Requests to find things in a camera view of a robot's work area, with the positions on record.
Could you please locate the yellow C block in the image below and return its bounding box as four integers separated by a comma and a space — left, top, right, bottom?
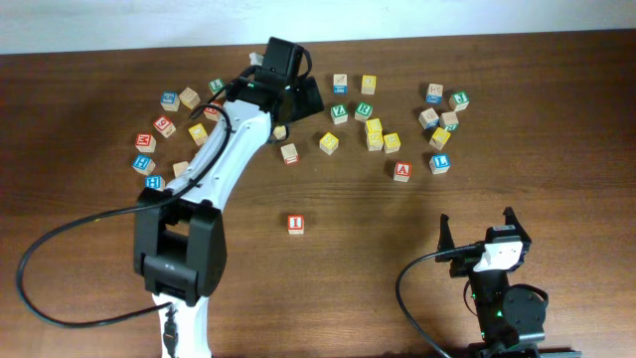
272, 125, 287, 141

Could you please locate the red I block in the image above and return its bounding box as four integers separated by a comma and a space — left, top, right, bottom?
287, 215, 305, 235

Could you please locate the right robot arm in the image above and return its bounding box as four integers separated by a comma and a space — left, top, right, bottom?
436, 207, 549, 358

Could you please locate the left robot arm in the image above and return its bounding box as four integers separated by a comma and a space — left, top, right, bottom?
133, 38, 324, 357

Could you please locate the green Z block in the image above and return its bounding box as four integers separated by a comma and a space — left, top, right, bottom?
330, 104, 349, 125

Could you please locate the wooden block blue side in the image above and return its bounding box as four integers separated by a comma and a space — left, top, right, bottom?
333, 74, 348, 94

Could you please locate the yellow block centre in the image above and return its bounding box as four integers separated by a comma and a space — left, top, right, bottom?
319, 132, 339, 155

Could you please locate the wooden block red side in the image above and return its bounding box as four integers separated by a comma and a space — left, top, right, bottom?
280, 143, 299, 165

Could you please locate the yellow block cluster upper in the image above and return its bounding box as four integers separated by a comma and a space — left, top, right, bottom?
365, 118, 383, 134

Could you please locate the yellow block cluster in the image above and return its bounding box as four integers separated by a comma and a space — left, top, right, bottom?
365, 118, 383, 134
367, 132, 384, 151
383, 133, 401, 154

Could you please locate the blue L block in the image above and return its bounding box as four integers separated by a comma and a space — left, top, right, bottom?
429, 153, 451, 175

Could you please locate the yellow block cluster lower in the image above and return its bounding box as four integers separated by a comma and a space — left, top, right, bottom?
367, 132, 384, 151

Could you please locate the red A block right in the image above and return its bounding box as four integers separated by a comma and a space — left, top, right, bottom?
394, 161, 412, 182

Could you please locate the red a block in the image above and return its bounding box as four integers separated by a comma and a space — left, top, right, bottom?
204, 102, 223, 121
394, 161, 412, 182

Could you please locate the green L block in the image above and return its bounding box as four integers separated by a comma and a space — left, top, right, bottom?
208, 78, 225, 94

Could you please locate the red A block left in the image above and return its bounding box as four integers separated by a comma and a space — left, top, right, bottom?
204, 102, 223, 121

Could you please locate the yellow block cluster right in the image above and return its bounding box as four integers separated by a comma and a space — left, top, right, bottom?
383, 133, 401, 154

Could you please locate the yellow tilted block right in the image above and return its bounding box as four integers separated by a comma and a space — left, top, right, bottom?
429, 127, 451, 150

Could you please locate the yellow block left upper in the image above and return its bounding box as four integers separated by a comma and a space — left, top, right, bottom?
188, 123, 208, 146

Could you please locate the wooden block green R side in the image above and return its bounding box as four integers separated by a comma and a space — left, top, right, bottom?
439, 111, 459, 131

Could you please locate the plain wooden block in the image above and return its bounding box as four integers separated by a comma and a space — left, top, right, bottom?
179, 88, 201, 109

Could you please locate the wooden block blue corner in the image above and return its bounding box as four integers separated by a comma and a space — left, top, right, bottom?
418, 108, 439, 130

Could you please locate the green J block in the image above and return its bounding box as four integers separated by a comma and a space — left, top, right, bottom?
449, 90, 470, 111

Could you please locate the wooden block blue X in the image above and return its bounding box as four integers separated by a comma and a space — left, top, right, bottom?
425, 83, 443, 104

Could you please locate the blue 5 block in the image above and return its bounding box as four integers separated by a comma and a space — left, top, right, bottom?
160, 91, 180, 111

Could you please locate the red 9 block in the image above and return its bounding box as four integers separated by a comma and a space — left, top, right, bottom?
153, 115, 176, 138

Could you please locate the red M block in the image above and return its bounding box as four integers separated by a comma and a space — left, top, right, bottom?
135, 133, 156, 153

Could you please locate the blue H block upper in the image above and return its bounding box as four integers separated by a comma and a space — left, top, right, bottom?
132, 154, 155, 176

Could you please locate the blue h block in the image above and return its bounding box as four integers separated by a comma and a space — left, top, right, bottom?
145, 175, 165, 191
132, 154, 155, 176

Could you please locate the blue H block lower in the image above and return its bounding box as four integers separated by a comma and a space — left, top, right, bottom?
145, 175, 165, 191

